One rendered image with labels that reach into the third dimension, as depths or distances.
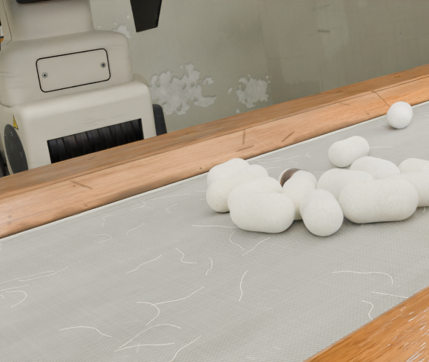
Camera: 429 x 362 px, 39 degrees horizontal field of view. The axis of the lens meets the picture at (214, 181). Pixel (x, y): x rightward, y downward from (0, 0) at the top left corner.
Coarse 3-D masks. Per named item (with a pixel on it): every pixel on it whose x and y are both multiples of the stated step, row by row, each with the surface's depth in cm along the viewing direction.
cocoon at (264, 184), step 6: (252, 180) 35; (258, 180) 35; (264, 180) 35; (270, 180) 35; (276, 180) 36; (240, 186) 34; (246, 186) 34; (252, 186) 34; (258, 186) 35; (264, 186) 35; (270, 186) 35; (276, 186) 35; (234, 192) 34; (240, 192) 34; (228, 198) 35; (228, 204) 35
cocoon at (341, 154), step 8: (352, 136) 44; (360, 136) 44; (336, 144) 43; (344, 144) 42; (352, 144) 43; (360, 144) 43; (368, 144) 44; (328, 152) 43; (336, 152) 42; (344, 152) 42; (352, 152) 42; (360, 152) 43; (368, 152) 44; (336, 160) 43; (344, 160) 42; (352, 160) 43
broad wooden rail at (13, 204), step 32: (320, 96) 68; (352, 96) 63; (384, 96) 64; (416, 96) 66; (192, 128) 60; (224, 128) 56; (256, 128) 55; (288, 128) 56; (320, 128) 58; (64, 160) 54; (96, 160) 50; (128, 160) 48; (160, 160) 49; (192, 160) 50; (224, 160) 51; (0, 192) 43; (32, 192) 43; (64, 192) 44; (96, 192) 45; (128, 192) 46; (0, 224) 41; (32, 224) 42
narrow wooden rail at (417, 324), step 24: (384, 312) 16; (408, 312) 16; (360, 336) 15; (384, 336) 15; (408, 336) 14; (312, 360) 14; (336, 360) 14; (360, 360) 14; (384, 360) 14; (408, 360) 13
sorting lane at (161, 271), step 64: (384, 128) 56; (192, 192) 44; (0, 256) 36; (64, 256) 34; (128, 256) 32; (192, 256) 30; (256, 256) 29; (320, 256) 27; (384, 256) 26; (0, 320) 27; (64, 320) 25; (128, 320) 24; (192, 320) 23; (256, 320) 22; (320, 320) 21
